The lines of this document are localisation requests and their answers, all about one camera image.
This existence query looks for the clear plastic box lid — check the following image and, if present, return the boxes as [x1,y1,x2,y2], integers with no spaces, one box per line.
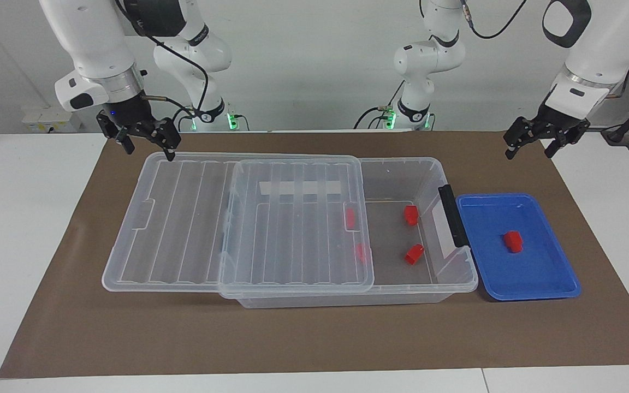
[102,152,375,299]

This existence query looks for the black box latch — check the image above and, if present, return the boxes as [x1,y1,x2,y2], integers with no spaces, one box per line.
[438,184,470,248]

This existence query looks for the blue plastic tray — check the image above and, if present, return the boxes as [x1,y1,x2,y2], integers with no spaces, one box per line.
[455,192,583,302]

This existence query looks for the clear plastic storage box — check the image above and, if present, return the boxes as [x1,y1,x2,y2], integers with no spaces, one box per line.
[219,157,479,309]

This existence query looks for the white tape strip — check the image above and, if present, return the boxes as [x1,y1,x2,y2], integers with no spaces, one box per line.
[259,181,343,197]

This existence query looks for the brown table mat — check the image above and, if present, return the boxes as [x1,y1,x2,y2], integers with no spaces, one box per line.
[0,130,629,379]

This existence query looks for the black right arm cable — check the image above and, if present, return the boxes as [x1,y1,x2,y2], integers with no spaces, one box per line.
[115,0,209,118]

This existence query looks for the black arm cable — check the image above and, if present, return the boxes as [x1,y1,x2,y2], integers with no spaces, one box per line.
[115,0,209,118]
[459,0,629,100]

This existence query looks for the black base cables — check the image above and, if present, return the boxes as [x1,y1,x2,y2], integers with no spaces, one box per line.
[168,105,195,132]
[354,82,405,130]

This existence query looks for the white wall power socket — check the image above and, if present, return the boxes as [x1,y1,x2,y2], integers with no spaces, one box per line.
[21,105,83,133]

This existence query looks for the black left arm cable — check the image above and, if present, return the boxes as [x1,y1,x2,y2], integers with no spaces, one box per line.
[459,0,629,100]

